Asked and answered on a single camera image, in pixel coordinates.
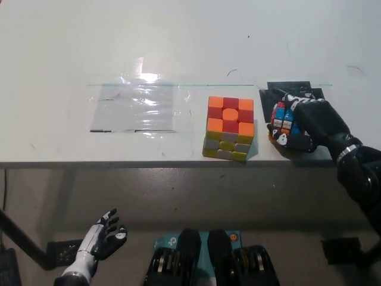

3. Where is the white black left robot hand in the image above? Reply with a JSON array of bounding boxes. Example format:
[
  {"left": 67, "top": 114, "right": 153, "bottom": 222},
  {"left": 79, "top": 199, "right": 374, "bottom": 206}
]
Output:
[{"left": 77, "top": 208, "right": 129, "bottom": 260}]

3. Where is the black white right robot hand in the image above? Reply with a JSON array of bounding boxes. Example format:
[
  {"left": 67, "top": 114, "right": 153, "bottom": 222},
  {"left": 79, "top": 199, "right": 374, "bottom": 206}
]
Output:
[{"left": 266, "top": 91, "right": 363, "bottom": 163}]

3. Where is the small multicolour studded cube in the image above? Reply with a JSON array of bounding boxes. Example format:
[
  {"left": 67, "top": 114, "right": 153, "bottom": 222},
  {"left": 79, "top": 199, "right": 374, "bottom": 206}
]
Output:
[{"left": 268, "top": 100, "right": 309, "bottom": 141}]

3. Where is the big orange red yellow cube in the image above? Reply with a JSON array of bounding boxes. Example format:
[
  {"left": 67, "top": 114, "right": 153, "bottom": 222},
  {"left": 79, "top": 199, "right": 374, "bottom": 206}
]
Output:
[{"left": 202, "top": 95, "right": 256, "bottom": 163}]

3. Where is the black teal robot torso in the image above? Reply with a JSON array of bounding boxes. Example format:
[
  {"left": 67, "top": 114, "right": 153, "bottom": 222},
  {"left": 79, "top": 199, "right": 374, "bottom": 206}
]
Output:
[{"left": 144, "top": 228, "right": 280, "bottom": 286}]

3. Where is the black foot plate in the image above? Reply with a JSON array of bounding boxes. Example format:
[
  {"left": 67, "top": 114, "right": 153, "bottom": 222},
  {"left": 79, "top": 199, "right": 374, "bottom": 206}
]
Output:
[{"left": 46, "top": 239, "right": 83, "bottom": 266}]

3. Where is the black tape patch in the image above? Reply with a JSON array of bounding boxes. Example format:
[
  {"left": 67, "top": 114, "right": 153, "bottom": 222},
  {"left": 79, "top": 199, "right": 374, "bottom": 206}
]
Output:
[{"left": 258, "top": 81, "right": 326, "bottom": 123}]

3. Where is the black table leg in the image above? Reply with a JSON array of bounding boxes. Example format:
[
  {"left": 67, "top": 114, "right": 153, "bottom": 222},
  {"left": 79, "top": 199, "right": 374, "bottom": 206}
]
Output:
[{"left": 0, "top": 208, "right": 53, "bottom": 271}]

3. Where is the black box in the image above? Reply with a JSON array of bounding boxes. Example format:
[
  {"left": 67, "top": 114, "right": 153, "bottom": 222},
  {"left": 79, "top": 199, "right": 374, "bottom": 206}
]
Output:
[{"left": 0, "top": 247, "right": 21, "bottom": 286}]

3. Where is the clear plastic sheet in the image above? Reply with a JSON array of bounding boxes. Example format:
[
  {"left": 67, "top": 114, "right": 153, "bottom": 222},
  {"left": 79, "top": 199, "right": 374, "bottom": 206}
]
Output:
[{"left": 89, "top": 82, "right": 177, "bottom": 133}]

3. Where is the clear plastic film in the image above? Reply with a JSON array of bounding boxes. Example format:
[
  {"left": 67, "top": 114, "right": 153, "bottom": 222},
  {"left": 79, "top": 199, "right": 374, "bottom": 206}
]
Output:
[{"left": 88, "top": 56, "right": 193, "bottom": 138}]

